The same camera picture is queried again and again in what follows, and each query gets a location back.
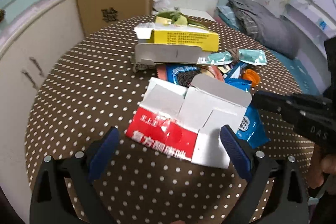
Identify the blue snack bag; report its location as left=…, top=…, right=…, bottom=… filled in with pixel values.
left=224, top=62, right=270, bottom=148

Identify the orange bottle cap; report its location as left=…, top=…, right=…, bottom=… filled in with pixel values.
left=243, top=69, right=261, bottom=88

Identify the teal snack wrapper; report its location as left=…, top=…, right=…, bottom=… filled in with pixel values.
left=197, top=48, right=267, bottom=66

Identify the red white carton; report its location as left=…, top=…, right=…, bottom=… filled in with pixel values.
left=126, top=74, right=252, bottom=169

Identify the green cloth rag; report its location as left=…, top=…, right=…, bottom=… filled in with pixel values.
left=155, top=10, right=207, bottom=29

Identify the yellow medicine box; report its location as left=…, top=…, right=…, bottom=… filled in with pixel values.
left=134, top=22, right=219, bottom=52

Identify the white cardboard box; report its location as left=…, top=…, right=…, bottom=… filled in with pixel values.
left=130, top=43, right=211, bottom=71

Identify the person right hand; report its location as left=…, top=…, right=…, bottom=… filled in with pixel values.
left=306, top=144, right=335, bottom=189

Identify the teal quilted bed mattress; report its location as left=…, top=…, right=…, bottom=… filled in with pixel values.
left=215, top=5, right=321, bottom=96

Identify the folded grey duvet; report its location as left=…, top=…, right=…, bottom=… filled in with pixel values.
left=229, top=0, right=301, bottom=60

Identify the brown polka dot tablecloth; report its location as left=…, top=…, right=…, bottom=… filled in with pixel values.
left=24, top=14, right=316, bottom=224

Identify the white plastic bag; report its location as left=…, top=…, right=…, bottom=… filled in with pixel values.
left=153, top=0, right=174, bottom=12

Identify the cream cabinet with handles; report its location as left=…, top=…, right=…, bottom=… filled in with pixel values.
left=1, top=0, right=84, bottom=223

